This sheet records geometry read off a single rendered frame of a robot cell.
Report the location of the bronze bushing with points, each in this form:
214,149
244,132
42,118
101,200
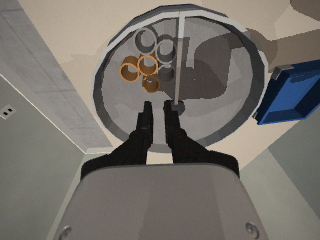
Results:
150,87
125,74
147,71

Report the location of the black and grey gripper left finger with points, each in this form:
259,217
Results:
131,152

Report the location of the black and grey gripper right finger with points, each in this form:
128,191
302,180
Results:
186,150

